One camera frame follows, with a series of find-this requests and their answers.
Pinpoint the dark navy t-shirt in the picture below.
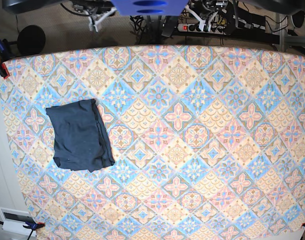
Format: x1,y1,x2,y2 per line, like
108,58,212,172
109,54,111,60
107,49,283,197
45,99,115,172

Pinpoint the blue clamp lower left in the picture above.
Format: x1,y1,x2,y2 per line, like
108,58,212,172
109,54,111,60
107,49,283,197
0,220,45,240

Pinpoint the blue clamp upper left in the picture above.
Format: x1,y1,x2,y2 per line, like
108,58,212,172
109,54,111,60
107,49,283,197
0,39,10,79

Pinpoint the white power strip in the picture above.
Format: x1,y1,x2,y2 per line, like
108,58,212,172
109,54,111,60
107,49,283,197
177,23,225,35

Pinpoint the white wall outlet box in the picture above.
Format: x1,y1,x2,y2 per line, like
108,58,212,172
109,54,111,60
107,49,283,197
0,207,34,237

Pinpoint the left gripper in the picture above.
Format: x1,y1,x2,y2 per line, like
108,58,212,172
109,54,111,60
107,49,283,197
183,0,229,31

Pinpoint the blue clamp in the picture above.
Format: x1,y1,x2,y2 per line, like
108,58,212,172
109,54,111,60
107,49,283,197
0,39,10,79
0,220,45,240

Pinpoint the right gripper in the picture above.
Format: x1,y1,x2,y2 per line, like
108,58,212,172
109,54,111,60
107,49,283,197
72,0,117,32

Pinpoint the black round stool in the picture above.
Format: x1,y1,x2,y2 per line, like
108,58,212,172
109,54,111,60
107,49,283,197
17,25,46,56

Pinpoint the patterned tile tablecloth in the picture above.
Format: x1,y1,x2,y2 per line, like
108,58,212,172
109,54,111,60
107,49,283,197
0,45,305,240

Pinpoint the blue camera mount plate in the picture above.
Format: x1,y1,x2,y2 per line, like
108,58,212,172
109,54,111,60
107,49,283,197
111,0,189,16

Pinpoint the black round base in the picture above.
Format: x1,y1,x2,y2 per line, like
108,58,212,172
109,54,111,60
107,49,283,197
290,10,305,29

